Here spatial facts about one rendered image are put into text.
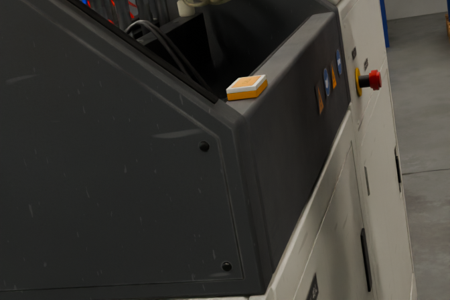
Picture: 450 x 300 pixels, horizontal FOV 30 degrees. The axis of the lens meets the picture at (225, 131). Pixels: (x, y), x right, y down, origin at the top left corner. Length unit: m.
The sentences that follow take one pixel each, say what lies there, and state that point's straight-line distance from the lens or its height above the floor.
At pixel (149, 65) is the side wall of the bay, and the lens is 0.73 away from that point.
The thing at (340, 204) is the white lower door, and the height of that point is 0.71.
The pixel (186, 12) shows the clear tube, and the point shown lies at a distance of 1.35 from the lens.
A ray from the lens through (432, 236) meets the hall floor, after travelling 2.86.
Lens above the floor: 1.12
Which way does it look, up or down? 14 degrees down
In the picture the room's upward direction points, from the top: 10 degrees counter-clockwise
